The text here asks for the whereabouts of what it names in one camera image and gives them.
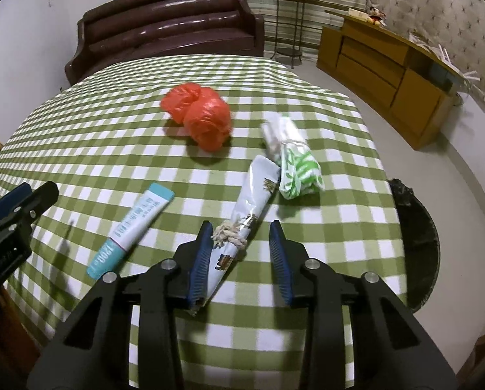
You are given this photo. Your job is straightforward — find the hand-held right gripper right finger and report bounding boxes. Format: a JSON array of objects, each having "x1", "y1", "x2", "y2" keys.
[{"x1": 269, "y1": 219, "x2": 458, "y2": 390}]

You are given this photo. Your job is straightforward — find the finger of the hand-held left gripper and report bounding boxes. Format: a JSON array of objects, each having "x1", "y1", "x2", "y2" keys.
[
  {"x1": 0, "y1": 183, "x2": 32, "y2": 222},
  {"x1": 0, "y1": 181, "x2": 59, "y2": 230}
]

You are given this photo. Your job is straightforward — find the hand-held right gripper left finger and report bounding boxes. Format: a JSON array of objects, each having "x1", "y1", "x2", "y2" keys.
[{"x1": 26, "y1": 220, "x2": 214, "y2": 390}]

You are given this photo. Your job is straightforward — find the paper packet with string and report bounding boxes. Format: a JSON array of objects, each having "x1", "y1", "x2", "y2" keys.
[{"x1": 187, "y1": 155, "x2": 281, "y2": 318}]

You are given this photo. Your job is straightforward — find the black trash bin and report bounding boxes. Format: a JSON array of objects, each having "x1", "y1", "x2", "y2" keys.
[{"x1": 386, "y1": 178, "x2": 441, "y2": 309}]

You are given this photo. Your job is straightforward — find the light blue toothpaste tube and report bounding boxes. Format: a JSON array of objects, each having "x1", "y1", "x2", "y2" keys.
[{"x1": 86, "y1": 183, "x2": 175, "y2": 280}]

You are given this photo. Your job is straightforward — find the white green printed plastic bag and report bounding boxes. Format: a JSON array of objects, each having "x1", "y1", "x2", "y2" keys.
[{"x1": 262, "y1": 113, "x2": 325, "y2": 201}]

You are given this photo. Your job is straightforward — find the red plastic bag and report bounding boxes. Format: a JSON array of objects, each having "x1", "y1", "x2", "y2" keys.
[{"x1": 160, "y1": 83, "x2": 232, "y2": 152}]

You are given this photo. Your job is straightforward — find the metal plant stand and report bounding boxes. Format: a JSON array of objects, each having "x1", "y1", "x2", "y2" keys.
[{"x1": 272, "y1": 0, "x2": 308, "y2": 70}]

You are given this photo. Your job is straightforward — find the dark brown leather sofa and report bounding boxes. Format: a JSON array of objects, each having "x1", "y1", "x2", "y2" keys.
[{"x1": 65, "y1": 0, "x2": 265, "y2": 87}]

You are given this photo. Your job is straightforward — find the wooden cabinet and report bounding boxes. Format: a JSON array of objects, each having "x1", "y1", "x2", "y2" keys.
[{"x1": 316, "y1": 15, "x2": 462, "y2": 150}]

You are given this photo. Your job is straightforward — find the white sticks bundle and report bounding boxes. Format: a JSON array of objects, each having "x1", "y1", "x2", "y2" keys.
[{"x1": 409, "y1": 32, "x2": 480, "y2": 84}]

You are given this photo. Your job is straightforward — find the plush toy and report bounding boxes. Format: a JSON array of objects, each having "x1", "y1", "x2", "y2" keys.
[{"x1": 368, "y1": 5, "x2": 387, "y2": 27}]

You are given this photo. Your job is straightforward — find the quilted floral mattress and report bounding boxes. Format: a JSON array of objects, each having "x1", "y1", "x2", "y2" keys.
[{"x1": 366, "y1": 0, "x2": 485, "y2": 108}]

